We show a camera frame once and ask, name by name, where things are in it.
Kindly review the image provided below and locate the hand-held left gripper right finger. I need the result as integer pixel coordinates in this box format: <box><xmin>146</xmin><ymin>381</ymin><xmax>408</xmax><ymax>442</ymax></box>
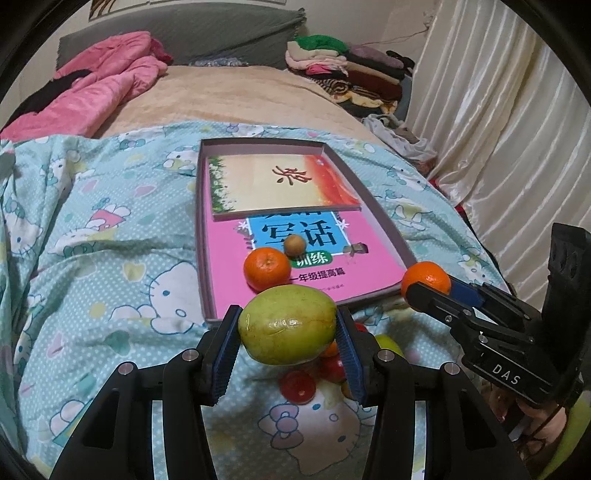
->
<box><xmin>335</xmin><ymin>307</ymin><xmax>534</xmax><ymax>480</ymax></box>

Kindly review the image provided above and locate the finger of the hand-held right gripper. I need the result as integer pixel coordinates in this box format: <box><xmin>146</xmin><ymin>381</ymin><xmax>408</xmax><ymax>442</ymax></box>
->
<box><xmin>449</xmin><ymin>276</ymin><xmax>523</xmax><ymax>315</ymax></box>
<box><xmin>406</xmin><ymin>281</ymin><xmax>481</xmax><ymax>334</ymax></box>

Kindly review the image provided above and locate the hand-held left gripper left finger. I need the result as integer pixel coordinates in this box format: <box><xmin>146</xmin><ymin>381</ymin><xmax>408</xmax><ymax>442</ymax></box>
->
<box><xmin>48</xmin><ymin>305</ymin><xmax>243</xmax><ymax>480</ymax></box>

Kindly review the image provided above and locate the green jujube fruit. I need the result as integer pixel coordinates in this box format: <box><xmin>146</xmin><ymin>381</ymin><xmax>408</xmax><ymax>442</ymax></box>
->
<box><xmin>373</xmin><ymin>333</ymin><xmax>404</xmax><ymax>358</ymax></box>
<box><xmin>238</xmin><ymin>285</ymin><xmax>338</xmax><ymax>366</ymax></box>

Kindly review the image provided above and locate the shallow grey cardboard box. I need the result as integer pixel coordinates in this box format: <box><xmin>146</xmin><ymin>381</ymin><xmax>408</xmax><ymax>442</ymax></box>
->
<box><xmin>195</xmin><ymin>137</ymin><xmax>419</xmax><ymax>321</ymax></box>

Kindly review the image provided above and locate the person's right forearm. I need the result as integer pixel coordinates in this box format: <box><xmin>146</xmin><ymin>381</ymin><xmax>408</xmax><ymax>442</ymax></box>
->
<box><xmin>540</xmin><ymin>392</ymin><xmax>591</xmax><ymax>480</ymax></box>

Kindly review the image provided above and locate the person's right hand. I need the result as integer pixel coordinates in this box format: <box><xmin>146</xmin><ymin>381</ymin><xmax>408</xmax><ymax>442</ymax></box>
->
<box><xmin>505</xmin><ymin>399</ymin><xmax>568</xmax><ymax>450</ymax></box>

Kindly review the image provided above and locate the pink book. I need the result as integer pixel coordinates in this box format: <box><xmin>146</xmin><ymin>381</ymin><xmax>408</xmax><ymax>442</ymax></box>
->
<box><xmin>210</xmin><ymin>210</ymin><xmax>404</xmax><ymax>305</ymax></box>

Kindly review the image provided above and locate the white crumpled cloth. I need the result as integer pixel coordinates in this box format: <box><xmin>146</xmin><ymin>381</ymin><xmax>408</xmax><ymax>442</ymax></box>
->
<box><xmin>362</xmin><ymin>114</ymin><xmax>437</xmax><ymax>162</ymax></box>

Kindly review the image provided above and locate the cat print blue blanket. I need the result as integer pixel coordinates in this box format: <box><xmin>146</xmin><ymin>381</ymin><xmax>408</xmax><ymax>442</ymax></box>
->
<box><xmin>0</xmin><ymin>121</ymin><xmax>513</xmax><ymax>480</ymax></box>

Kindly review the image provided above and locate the beige and orange book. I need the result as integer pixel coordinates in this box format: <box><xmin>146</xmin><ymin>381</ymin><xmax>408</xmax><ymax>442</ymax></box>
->
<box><xmin>207</xmin><ymin>154</ymin><xmax>363</xmax><ymax>217</ymax></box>

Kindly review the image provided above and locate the cream satin curtain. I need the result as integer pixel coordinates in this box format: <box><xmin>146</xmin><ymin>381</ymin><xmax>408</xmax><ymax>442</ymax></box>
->
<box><xmin>404</xmin><ymin>0</ymin><xmax>591</xmax><ymax>268</ymax></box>

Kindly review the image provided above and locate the pile of folded clothes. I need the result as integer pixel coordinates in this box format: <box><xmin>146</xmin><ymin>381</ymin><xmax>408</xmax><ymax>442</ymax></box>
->
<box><xmin>284</xmin><ymin>34</ymin><xmax>419</xmax><ymax>116</ymax></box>

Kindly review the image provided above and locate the beige blanket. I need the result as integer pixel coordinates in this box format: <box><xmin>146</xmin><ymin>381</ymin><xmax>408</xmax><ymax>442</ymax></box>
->
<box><xmin>95</xmin><ymin>65</ymin><xmax>389</xmax><ymax>144</ymax></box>

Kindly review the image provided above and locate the pink blanket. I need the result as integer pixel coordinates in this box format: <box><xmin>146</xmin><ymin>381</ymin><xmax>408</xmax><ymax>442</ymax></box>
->
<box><xmin>0</xmin><ymin>31</ymin><xmax>169</xmax><ymax>141</ymax></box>

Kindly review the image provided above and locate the black garment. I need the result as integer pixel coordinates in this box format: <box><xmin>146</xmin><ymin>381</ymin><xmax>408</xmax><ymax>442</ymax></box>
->
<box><xmin>16</xmin><ymin>69</ymin><xmax>90</xmax><ymax>116</ymax></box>

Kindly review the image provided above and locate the grey headboard cushion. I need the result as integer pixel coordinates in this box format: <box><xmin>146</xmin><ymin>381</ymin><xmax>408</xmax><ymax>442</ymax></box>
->
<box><xmin>58</xmin><ymin>4</ymin><xmax>308</xmax><ymax>68</ymax></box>

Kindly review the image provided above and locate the framed wall picture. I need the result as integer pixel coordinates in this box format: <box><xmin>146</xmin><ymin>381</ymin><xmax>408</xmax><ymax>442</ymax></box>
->
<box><xmin>90</xmin><ymin>0</ymin><xmax>148</xmax><ymax>21</ymax></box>

